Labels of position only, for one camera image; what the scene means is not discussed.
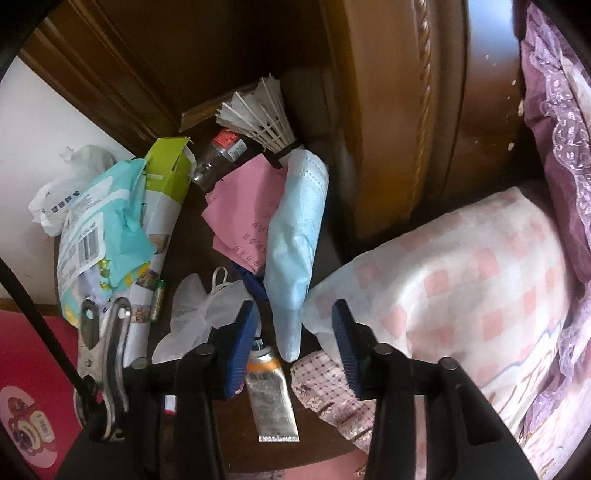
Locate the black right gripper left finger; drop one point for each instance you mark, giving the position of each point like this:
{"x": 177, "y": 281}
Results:
{"x": 211, "y": 371}

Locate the white tissue wrapper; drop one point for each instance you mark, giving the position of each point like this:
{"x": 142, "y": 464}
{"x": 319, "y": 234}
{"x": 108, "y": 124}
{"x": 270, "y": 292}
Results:
{"x": 195, "y": 313}

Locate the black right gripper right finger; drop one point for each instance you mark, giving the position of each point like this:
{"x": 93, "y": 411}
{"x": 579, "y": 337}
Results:
{"x": 465, "y": 437}

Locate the light blue face mask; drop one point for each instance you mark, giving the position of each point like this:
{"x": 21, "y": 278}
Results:
{"x": 291, "y": 245}

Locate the purple lace bedding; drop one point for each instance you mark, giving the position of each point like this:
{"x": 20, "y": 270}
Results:
{"x": 557, "y": 111}

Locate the dark wooden headboard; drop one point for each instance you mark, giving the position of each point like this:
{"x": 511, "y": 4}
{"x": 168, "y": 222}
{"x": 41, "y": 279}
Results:
{"x": 413, "y": 103}

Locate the teal wet wipes package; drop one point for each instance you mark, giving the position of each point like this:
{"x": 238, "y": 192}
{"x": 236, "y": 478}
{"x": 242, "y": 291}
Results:
{"x": 102, "y": 238}

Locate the dark plastic bottle red label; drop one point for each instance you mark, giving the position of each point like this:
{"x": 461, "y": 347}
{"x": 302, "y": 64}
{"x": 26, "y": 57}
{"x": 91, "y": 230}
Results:
{"x": 218, "y": 159}

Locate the white feather shuttlecock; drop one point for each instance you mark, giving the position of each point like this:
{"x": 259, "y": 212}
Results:
{"x": 258, "y": 113}

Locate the green white cardboard box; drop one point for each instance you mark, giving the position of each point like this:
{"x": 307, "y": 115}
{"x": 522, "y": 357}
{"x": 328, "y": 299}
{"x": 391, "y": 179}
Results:
{"x": 169, "y": 163}

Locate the metal spring clip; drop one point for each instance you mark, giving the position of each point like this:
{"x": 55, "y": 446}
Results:
{"x": 102, "y": 337}

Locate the pink checkered pillow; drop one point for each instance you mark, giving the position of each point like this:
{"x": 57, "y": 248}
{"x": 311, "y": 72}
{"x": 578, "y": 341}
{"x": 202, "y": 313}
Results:
{"x": 488, "y": 285}

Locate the pink paper sheet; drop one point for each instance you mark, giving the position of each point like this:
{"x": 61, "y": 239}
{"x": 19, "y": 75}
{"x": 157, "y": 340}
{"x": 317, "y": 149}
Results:
{"x": 239, "y": 210}

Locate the crumpled white plastic bag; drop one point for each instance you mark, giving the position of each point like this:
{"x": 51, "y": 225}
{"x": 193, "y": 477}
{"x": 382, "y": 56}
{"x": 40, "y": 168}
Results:
{"x": 50, "y": 205}

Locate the silver orange cream tube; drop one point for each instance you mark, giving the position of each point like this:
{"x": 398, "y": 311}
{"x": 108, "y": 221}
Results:
{"x": 269, "y": 398}

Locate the green battery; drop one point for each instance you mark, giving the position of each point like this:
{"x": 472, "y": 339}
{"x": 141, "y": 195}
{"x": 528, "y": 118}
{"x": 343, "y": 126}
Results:
{"x": 157, "y": 300}

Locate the red cartoon bag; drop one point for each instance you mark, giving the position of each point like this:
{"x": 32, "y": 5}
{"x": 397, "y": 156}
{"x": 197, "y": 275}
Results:
{"x": 37, "y": 410}

